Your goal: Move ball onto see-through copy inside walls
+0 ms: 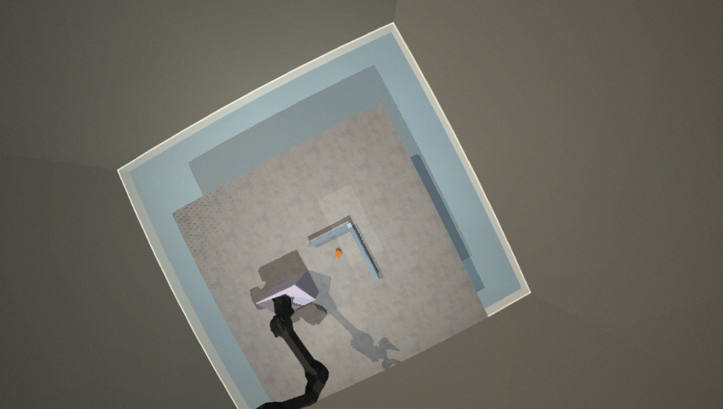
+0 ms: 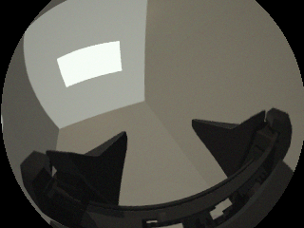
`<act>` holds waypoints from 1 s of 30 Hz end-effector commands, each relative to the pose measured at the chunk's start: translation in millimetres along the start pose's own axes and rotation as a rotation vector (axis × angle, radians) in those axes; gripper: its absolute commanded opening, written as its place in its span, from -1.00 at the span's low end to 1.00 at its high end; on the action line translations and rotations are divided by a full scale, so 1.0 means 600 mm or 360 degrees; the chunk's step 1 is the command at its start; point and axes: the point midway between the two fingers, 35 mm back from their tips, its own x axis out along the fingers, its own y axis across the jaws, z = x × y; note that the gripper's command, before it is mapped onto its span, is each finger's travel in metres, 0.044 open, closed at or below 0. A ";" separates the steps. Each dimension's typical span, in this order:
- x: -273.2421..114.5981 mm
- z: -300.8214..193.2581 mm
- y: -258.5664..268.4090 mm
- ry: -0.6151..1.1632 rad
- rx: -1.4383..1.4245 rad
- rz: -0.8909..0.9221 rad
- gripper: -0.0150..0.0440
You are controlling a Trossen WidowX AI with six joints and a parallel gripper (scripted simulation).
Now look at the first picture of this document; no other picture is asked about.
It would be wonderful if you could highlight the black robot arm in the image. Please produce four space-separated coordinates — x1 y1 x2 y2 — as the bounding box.
257 294 329 409

